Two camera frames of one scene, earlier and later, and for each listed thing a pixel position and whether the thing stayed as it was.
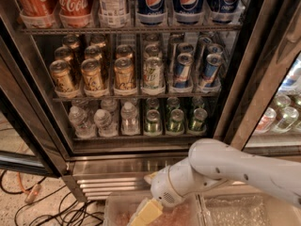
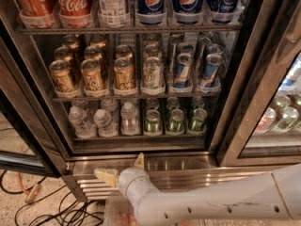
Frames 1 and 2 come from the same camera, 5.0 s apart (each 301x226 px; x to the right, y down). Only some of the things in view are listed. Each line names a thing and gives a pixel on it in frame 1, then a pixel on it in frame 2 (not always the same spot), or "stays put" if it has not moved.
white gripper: [161, 187] → [128, 178]
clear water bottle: [105, 127] stays put
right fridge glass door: [260, 111] stays put
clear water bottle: [130, 124] stays put
